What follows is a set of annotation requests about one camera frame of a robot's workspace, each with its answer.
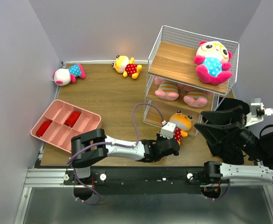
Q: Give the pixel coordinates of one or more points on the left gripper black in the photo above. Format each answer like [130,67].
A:
[158,137]

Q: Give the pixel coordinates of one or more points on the yellow frog plush front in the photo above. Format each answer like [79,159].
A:
[183,125]

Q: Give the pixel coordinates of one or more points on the white panda plush blue dress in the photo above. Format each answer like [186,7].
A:
[63,77]

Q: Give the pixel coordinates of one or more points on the red block in tray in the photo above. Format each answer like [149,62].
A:
[43,128]

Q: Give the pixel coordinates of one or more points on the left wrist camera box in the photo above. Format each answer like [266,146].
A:
[168,130]

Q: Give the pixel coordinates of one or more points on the yellow frog plush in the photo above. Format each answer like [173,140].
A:
[183,125]
[126,66]

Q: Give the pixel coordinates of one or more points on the pink divided tray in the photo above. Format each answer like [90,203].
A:
[58,134]

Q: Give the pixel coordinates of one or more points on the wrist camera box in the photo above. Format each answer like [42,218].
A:
[257,112]
[168,130]

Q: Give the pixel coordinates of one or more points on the black mounting rail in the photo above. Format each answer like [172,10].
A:
[143,180]

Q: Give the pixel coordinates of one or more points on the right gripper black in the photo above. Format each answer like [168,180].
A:
[238,126]

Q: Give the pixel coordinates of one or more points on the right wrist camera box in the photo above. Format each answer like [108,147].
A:
[257,112]

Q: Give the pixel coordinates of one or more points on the black cloth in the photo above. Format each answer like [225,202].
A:
[224,151]

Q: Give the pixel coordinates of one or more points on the pink frog plush striped shirt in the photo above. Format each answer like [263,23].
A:
[195,97]

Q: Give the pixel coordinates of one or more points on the yellow frog plush back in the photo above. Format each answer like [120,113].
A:
[126,66]

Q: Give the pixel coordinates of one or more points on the red block under camera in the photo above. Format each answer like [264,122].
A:
[72,119]

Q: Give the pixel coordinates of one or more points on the pink plush face down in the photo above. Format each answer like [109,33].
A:
[167,90]

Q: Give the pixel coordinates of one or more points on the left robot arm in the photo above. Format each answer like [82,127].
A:
[93,146]

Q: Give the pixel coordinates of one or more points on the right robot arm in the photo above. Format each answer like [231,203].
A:
[244,155]

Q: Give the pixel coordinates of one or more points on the white panda plush with glasses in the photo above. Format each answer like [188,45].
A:
[213,62]

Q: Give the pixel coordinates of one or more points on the white wire wooden shelf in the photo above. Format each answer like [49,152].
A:
[172,58]

